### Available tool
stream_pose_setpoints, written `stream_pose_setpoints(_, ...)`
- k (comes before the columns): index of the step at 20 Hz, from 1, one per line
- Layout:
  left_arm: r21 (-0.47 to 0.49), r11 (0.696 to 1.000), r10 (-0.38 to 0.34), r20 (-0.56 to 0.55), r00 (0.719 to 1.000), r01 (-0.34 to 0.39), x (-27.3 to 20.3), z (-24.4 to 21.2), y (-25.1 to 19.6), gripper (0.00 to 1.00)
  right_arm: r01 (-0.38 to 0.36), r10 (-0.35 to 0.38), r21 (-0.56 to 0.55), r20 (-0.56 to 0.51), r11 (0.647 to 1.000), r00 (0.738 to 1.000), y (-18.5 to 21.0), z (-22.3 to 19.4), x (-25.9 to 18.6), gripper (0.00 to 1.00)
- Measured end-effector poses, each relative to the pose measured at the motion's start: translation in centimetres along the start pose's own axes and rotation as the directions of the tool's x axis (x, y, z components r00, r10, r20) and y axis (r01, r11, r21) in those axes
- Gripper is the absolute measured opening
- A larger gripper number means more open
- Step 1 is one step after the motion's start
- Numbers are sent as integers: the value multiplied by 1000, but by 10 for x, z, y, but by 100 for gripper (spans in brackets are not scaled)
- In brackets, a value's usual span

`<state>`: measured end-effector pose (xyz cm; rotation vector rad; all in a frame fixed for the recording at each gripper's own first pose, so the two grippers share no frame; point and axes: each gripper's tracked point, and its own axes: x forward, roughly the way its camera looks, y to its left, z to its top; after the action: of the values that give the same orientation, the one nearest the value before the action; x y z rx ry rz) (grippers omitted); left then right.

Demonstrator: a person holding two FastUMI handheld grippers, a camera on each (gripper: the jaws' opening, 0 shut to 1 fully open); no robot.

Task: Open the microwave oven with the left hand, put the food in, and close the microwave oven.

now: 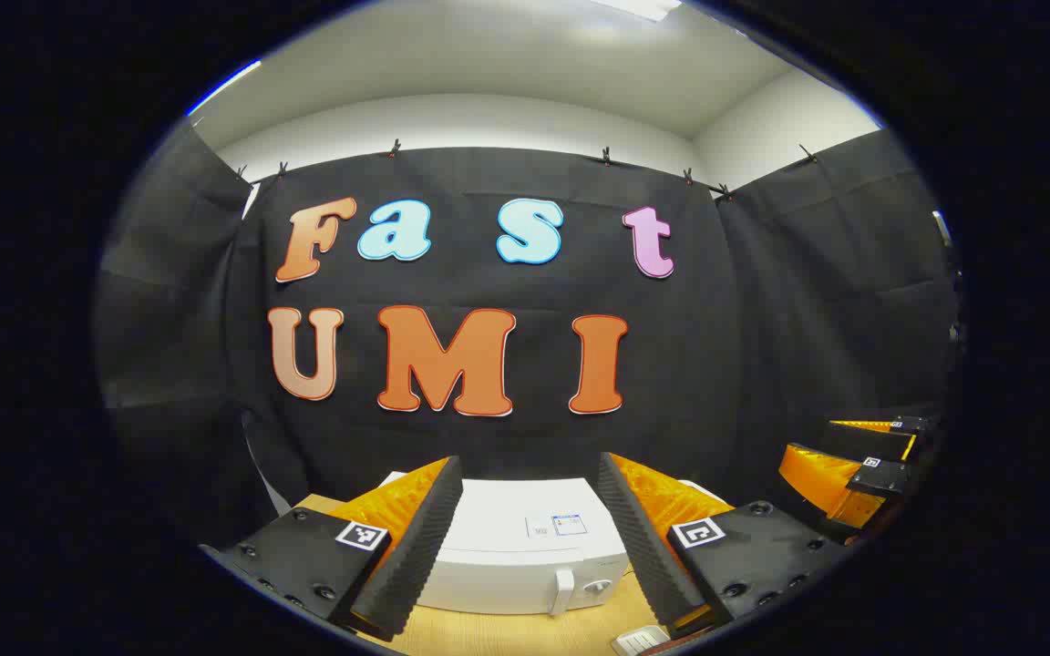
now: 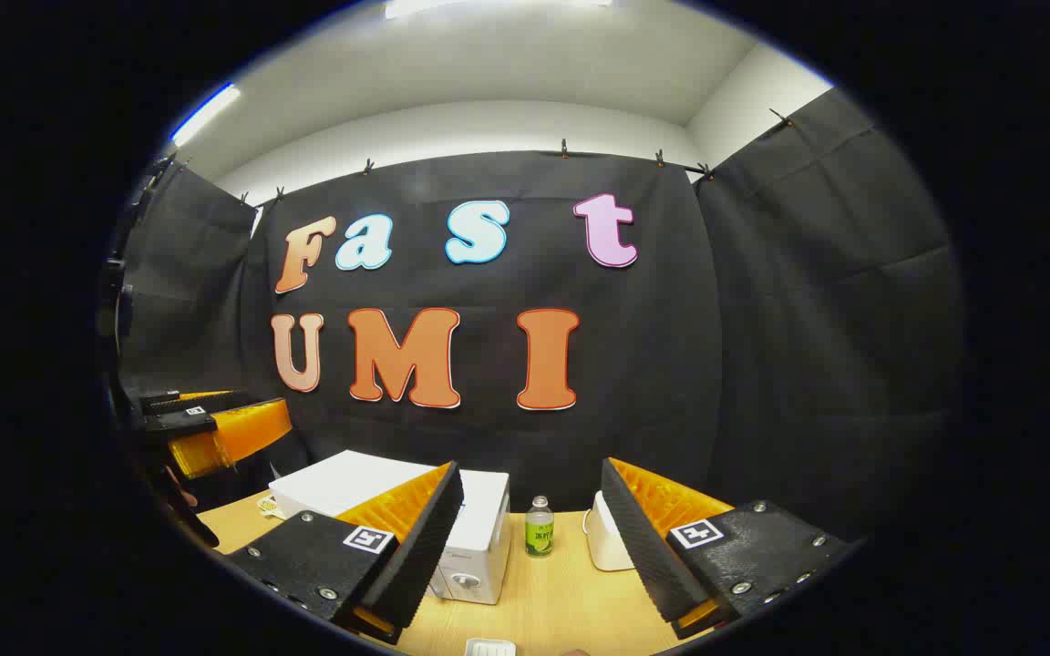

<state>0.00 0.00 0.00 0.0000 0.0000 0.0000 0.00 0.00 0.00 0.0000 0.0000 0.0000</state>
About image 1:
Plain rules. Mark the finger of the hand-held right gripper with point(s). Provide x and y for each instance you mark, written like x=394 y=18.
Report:
x=862 y=439
x=817 y=478

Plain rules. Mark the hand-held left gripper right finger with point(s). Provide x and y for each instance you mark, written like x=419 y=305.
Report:
x=643 y=556

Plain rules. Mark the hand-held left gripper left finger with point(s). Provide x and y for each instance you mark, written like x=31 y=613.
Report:
x=420 y=547

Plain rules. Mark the white microwave oven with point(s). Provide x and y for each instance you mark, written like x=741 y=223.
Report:
x=507 y=547

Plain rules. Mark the ceiling light panel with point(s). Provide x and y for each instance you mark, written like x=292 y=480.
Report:
x=643 y=7

